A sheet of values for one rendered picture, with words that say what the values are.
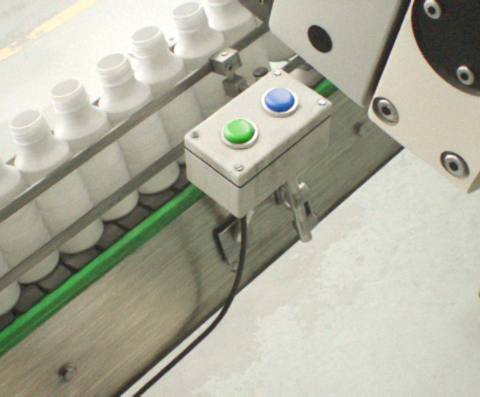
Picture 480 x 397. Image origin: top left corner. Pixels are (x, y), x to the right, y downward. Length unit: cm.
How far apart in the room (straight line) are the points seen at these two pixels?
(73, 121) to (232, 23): 23
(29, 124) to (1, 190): 8
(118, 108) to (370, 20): 80
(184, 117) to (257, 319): 132
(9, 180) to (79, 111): 10
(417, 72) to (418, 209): 231
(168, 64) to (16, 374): 37
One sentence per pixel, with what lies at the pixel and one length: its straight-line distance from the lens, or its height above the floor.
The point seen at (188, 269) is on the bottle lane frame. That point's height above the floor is 91.
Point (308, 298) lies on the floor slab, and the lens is 242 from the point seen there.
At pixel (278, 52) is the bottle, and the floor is 106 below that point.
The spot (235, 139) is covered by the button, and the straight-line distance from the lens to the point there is 97.
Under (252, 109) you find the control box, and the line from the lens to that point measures 101.
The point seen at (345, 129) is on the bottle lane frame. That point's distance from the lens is 129.
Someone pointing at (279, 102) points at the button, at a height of 112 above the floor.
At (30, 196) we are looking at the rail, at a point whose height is 111.
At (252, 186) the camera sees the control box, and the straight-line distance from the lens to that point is 98.
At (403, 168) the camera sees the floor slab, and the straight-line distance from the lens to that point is 274.
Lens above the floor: 164
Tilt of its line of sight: 36 degrees down
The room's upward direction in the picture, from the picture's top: 18 degrees counter-clockwise
